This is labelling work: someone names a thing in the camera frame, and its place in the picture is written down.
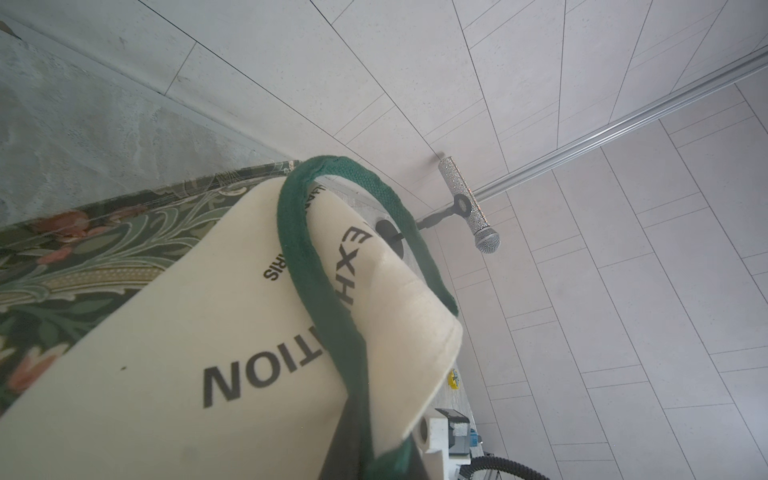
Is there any cream canvas tote bag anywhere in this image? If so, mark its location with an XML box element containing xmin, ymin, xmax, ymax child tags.
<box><xmin>1</xmin><ymin>156</ymin><xmax>463</xmax><ymax>479</ymax></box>

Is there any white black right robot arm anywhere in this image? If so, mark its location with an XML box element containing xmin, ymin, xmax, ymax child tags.
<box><xmin>459</xmin><ymin>455</ymin><xmax>548</xmax><ymax>480</ymax></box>

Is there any silver microphone on stand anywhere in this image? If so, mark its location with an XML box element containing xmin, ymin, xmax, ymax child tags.
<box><xmin>416</xmin><ymin>157</ymin><xmax>500</xmax><ymax>254</ymax></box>

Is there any yellow tape measure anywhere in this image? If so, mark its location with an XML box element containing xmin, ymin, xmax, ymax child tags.
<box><xmin>447</xmin><ymin>369</ymin><xmax>461</xmax><ymax>390</ymax></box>

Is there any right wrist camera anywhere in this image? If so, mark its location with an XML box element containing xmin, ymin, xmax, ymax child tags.
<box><xmin>413</xmin><ymin>408</ymin><xmax>477</xmax><ymax>480</ymax></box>

